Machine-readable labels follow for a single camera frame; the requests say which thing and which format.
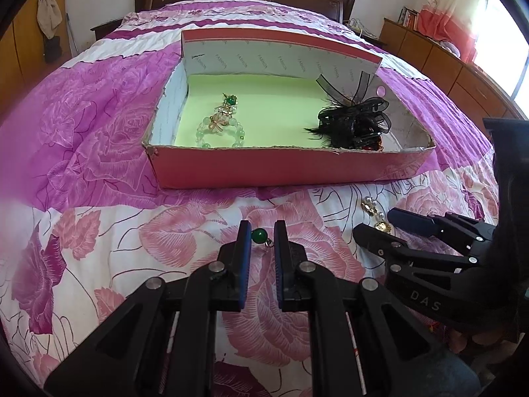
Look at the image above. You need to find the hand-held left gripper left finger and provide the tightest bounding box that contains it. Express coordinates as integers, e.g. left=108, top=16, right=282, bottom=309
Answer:
left=43, top=220, right=253, bottom=397

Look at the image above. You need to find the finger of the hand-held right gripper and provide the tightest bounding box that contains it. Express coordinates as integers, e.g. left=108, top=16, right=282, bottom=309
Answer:
left=352, top=223, right=501, bottom=331
left=387, top=208, right=497, bottom=253

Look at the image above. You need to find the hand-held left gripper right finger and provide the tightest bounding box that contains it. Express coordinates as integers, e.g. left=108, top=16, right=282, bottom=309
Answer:
left=273, top=220, right=482, bottom=397

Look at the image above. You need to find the pink cardboard box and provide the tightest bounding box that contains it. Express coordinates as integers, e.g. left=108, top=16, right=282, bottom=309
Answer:
left=142, top=29, right=436, bottom=190

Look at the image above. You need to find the black feather hair clip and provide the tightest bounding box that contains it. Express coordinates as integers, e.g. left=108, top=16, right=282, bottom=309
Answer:
left=304, top=70, right=392, bottom=152

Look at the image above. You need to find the green bead bracelet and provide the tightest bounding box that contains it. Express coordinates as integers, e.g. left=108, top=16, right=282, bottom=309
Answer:
left=195, top=113, right=246, bottom=149

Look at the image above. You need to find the person's right hand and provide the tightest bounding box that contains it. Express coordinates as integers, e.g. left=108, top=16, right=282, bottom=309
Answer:
left=450, top=327, right=519, bottom=354

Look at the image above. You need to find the wooden sideboard cabinet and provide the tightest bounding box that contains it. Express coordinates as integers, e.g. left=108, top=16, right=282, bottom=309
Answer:
left=380, top=17, right=525, bottom=120

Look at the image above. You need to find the window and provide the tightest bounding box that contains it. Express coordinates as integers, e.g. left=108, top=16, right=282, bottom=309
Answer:
left=471, top=0, right=529, bottom=108

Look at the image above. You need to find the row of books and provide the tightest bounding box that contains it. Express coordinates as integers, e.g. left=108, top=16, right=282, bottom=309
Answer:
left=399, top=6, right=419, bottom=29

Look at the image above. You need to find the thin pole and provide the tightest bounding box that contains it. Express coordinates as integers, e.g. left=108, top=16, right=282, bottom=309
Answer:
left=66, top=12, right=77, bottom=56

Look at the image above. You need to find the black bag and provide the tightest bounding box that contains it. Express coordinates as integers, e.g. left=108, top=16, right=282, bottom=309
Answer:
left=43, top=36, right=62, bottom=63

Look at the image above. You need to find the wooden wardrobe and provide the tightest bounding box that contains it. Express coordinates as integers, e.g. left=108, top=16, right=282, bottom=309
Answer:
left=0, top=0, right=69, bottom=104

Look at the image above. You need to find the beige cloth bag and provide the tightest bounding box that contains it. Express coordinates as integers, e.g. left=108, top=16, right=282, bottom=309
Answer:
left=36, top=0, right=63, bottom=39

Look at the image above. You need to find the white cable bundle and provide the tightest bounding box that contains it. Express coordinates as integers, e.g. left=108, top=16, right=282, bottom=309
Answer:
left=350, top=17, right=377, bottom=40

